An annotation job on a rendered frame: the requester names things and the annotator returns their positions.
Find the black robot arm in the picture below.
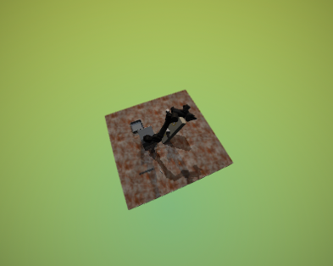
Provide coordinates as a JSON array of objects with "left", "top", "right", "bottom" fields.
[{"left": 143, "top": 104, "right": 190, "bottom": 143}]

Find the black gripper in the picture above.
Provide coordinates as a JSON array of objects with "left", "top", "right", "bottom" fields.
[{"left": 179, "top": 109, "right": 197, "bottom": 122}]

